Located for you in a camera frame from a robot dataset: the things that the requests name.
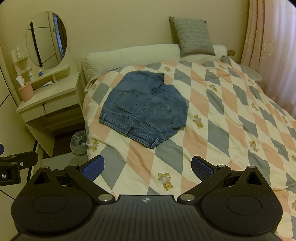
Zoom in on round grey stool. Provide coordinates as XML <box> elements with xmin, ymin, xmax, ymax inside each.
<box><xmin>239</xmin><ymin>64</ymin><xmax>263</xmax><ymax>83</ymax></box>

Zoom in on cream vanity dresser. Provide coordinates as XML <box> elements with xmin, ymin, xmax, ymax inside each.
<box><xmin>11</xmin><ymin>49</ymin><xmax>85</xmax><ymax>157</ymax></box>

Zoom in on green white tube bottle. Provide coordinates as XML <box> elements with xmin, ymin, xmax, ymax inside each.
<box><xmin>28</xmin><ymin>71</ymin><xmax>34</xmax><ymax>82</ymax></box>

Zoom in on blue denim jeans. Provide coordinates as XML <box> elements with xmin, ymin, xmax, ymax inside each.
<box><xmin>99</xmin><ymin>71</ymin><xmax>188</xmax><ymax>149</ymax></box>

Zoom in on grey plaid pillow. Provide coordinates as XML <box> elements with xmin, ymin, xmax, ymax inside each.
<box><xmin>169</xmin><ymin>16</ymin><xmax>215</xmax><ymax>56</ymax></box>

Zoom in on white padded headboard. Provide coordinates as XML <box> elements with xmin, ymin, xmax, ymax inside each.
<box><xmin>82</xmin><ymin>44</ymin><xmax>228</xmax><ymax>82</ymax></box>

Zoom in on oval vanity mirror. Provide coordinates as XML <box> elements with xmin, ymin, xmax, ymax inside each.
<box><xmin>26</xmin><ymin>11</ymin><xmax>68</xmax><ymax>69</ymax></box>

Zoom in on pink grey checkered quilt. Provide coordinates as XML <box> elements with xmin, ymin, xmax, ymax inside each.
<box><xmin>83</xmin><ymin>57</ymin><xmax>295</xmax><ymax>240</ymax></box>

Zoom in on pink curtain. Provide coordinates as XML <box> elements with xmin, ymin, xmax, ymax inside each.
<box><xmin>241</xmin><ymin>1</ymin><xmax>295</xmax><ymax>116</ymax></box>

